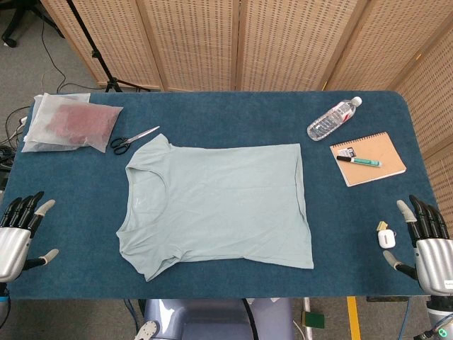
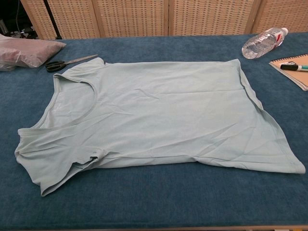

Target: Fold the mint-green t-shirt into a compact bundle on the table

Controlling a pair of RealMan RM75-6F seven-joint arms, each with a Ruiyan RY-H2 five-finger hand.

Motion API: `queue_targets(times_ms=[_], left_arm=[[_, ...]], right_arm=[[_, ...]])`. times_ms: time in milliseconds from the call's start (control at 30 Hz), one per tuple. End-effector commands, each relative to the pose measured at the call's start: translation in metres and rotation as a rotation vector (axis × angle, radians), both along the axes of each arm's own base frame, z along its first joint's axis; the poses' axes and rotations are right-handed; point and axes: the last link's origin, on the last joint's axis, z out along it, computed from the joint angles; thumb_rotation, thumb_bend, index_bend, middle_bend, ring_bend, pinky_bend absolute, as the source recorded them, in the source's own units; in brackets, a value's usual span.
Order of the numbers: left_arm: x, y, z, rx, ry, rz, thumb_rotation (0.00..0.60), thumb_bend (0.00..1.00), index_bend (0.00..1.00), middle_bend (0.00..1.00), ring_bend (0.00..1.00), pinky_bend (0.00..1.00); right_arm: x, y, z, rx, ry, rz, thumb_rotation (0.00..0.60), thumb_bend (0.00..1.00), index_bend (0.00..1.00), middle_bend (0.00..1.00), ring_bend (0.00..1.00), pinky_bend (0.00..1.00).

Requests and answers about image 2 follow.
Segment black-handled scissors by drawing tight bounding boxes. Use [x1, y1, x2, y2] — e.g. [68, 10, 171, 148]
[45, 54, 99, 73]

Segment white translucent plastic bag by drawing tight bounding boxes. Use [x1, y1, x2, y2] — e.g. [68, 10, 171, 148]
[0, 63, 17, 72]

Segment wicker folding screen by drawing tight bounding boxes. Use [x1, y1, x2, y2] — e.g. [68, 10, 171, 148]
[20, 0, 308, 40]

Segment brown spiral notebook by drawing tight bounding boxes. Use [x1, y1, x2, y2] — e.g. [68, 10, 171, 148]
[268, 53, 308, 91]

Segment light blue t-shirt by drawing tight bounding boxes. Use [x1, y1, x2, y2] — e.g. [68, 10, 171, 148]
[13, 57, 306, 197]

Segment black green marker pen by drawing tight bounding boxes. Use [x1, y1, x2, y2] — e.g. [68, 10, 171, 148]
[280, 64, 308, 72]

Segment black tripod stand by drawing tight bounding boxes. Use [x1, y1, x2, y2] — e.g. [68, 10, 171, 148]
[42, 0, 63, 40]

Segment clear plastic water bottle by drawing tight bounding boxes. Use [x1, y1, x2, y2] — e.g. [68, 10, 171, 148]
[241, 27, 289, 60]

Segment plastic bag with red cloth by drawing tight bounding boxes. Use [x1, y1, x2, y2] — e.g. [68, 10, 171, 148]
[0, 33, 67, 68]

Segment blue velvet table cover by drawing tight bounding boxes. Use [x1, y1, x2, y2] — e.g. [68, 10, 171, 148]
[0, 32, 308, 229]

